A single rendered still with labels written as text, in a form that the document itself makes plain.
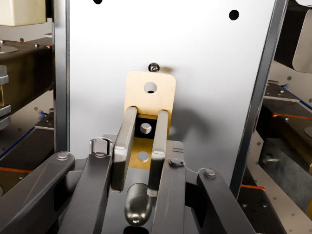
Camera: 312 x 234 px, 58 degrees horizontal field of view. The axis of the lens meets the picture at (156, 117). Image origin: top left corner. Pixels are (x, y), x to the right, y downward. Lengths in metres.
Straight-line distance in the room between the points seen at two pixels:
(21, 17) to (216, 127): 0.21
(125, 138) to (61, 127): 0.17
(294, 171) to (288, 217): 0.52
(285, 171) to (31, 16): 0.28
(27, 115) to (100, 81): 0.42
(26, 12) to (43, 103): 0.43
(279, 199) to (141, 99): 0.61
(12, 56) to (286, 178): 0.30
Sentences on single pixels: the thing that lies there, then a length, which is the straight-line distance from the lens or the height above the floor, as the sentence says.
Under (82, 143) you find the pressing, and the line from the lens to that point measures 0.33.
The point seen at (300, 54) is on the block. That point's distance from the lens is 0.34.
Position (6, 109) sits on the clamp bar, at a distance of 0.29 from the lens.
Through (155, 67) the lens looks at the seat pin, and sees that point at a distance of 0.29.
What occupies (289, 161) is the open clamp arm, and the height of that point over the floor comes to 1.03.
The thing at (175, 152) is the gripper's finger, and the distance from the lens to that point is 0.17.
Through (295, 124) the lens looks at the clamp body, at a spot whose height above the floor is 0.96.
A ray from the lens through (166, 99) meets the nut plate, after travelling 0.22.
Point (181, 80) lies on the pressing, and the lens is 0.29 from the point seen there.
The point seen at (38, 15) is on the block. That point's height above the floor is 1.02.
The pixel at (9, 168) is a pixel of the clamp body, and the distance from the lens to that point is 0.46.
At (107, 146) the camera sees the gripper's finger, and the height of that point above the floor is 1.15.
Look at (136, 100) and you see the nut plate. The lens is 0.22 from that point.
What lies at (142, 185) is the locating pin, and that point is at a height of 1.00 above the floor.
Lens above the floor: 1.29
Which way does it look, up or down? 69 degrees down
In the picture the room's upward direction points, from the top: 173 degrees counter-clockwise
